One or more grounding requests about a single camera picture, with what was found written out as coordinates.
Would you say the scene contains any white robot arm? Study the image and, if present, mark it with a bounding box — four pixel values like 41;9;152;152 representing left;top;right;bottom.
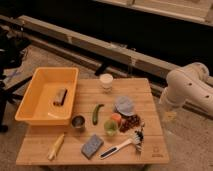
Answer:
159;62;213;114

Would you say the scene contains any white plastic cup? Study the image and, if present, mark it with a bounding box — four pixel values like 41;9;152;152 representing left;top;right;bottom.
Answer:
99;73;113;93

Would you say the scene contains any green plastic cup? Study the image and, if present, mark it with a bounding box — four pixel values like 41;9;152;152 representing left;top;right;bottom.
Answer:
104;120;118;136

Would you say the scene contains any small metal cup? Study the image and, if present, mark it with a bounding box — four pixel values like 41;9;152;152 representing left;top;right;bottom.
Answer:
71;115;85;130

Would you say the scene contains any green cucumber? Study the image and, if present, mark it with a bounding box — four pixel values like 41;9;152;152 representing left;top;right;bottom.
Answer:
92;104;104;125

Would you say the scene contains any orange carrot piece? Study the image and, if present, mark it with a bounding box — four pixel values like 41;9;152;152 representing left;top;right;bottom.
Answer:
111;113;122;125

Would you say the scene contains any wooden folding table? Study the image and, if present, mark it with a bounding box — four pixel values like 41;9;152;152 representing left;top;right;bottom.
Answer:
16;78;169;166

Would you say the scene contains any brown grape bunch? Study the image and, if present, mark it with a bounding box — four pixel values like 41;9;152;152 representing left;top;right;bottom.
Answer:
120;115;141;132

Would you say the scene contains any brown block in bin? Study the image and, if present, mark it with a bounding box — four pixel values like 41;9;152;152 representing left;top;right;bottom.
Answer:
53;88;67;106

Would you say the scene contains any yellow plastic bin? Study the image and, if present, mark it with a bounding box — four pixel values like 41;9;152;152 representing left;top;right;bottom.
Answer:
15;67;79;125

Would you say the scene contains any white dish brush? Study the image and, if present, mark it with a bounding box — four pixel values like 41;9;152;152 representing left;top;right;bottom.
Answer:
100;128;144;160

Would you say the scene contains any blue grey sponge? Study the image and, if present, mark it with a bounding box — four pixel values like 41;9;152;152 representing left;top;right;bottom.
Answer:
81;134;104;159

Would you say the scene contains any yellow corn cob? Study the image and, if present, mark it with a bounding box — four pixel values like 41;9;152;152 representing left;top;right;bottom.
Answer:
47;133;65;161

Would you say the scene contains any black tripod stand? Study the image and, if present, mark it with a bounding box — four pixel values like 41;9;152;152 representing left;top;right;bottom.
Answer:
0;26;31;133

